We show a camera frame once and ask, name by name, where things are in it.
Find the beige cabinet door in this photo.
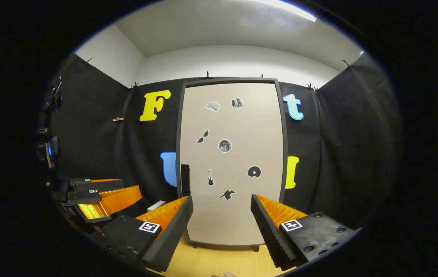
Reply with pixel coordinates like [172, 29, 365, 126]
[180, 82, 285, 247]

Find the dark grey cabinet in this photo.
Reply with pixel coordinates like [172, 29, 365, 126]
[175, 78, 289, 253]

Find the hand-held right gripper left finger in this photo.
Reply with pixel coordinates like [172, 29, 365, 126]
[94, 195, 194, 273]

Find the black backdrop cloth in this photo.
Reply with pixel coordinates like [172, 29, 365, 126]
[44, 52, 402, 231]

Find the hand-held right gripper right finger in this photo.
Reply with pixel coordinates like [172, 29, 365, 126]
[250, 194, 362, 270]

